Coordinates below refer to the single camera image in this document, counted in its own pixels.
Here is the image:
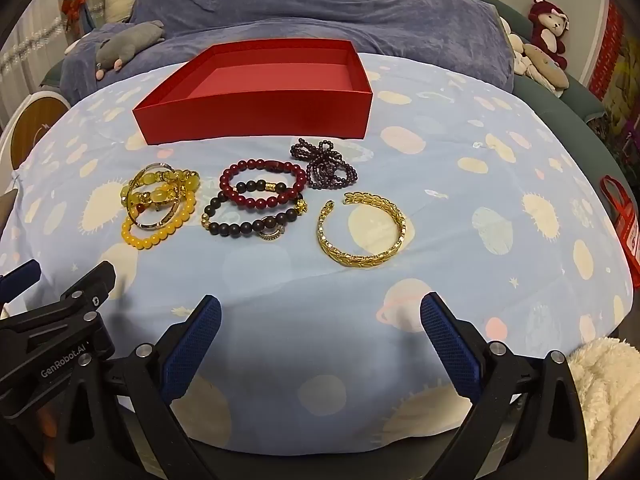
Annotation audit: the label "teal bed frame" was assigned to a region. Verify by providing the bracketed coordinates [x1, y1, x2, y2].
[470, 0, 640, 211]

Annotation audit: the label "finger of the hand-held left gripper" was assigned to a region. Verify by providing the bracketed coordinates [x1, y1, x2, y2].
[0, 259, 42, 306]
[47, 260, 117, 322]

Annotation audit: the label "blue-grey plush blanket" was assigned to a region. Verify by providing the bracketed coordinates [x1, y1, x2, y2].
[60, 0, 516, 106]

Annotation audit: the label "red wall banner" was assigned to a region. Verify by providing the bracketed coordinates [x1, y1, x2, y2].
[587, 0, 626, 103]

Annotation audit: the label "yellow bead bracelet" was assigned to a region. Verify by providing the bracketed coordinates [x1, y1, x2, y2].
[121, 191, 198, 251]

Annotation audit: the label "brown cookie plush toy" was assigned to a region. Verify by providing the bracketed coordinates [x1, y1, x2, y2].
[520, 42, 571, 93]

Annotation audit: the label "gold cuff bracelet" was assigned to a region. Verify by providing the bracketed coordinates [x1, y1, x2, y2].
[317, 191, 407, 266]

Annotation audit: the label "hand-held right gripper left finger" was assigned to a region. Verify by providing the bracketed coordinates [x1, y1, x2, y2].
[52, 294, 223, 480]

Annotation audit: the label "red bead bracelet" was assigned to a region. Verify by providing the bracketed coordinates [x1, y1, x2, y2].
[220, 158, 307, 211]

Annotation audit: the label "grey plush mole toy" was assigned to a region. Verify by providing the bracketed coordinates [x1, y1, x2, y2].
[95, 21, 166, 81]

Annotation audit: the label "white fluffy blanket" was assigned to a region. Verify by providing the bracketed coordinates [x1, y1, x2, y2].
[567, 337, 640, 480]

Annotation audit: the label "purple bead strand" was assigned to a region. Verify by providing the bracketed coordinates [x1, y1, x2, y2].
[290, 138, 360, 190]

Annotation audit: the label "round wooden top appliance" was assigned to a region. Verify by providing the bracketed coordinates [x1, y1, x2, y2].
[0, 94, 73, 171]

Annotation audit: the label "blue planet print bed sheet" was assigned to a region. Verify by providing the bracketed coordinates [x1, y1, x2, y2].
[0, 52, 633, 461]

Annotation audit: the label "amber chunky bead bracelet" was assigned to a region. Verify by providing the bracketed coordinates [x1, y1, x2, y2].
[120, 170, 202, 211]

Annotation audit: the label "red ribbon bow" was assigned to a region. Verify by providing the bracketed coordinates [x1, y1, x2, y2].
[61, 0, 83, 36]

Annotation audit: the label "white lace curtain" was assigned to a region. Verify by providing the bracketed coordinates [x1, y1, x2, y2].
[0, 0, 66, 91]

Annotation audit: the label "dark bead bracelet gold charms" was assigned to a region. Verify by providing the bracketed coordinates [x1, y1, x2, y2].
[201, 192, 307, 237]

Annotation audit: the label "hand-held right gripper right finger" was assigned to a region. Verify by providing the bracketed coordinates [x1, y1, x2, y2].
[419, 291, 588, 480]

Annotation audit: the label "dark red plush bear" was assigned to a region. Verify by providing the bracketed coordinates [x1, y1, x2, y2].
[528, 0, 571, 71]

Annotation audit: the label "flowering plant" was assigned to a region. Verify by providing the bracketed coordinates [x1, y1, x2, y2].
[607, 50, 640, 186]

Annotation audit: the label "thin gold bangle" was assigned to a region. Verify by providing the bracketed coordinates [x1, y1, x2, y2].
[127, 161, 185, 231]

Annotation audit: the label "red bag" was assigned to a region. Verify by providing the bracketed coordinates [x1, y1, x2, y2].
[600, 175, 640, 288]

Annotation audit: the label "small dark bead bracelet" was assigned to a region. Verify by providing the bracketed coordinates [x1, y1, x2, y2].
[235, 179, 303, 197]

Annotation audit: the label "red cardboard box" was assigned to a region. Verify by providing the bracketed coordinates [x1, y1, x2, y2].
[132, 43, 374, 147]

